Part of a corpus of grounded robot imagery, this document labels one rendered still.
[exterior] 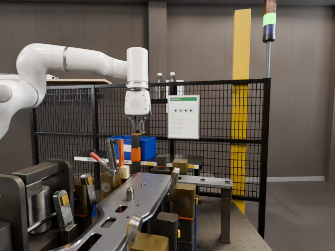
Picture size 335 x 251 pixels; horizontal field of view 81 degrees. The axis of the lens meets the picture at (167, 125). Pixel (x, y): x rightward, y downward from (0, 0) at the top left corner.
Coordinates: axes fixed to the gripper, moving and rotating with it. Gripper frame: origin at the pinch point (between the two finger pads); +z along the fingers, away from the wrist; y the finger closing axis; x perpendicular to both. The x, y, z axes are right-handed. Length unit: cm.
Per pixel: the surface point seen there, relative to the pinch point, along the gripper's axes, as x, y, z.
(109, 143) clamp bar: 4.8, -16.1, 8.4
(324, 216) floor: 197, 169, 128
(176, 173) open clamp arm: -1.6, 16.3, 18.1
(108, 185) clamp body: 3.5, -16.7, 27.9
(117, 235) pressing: -28.3, 4.3, 28.3
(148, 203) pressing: -8.2, 6.8, 28.3
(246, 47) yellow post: 63, 50, -48
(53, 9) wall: 214, -232, -175
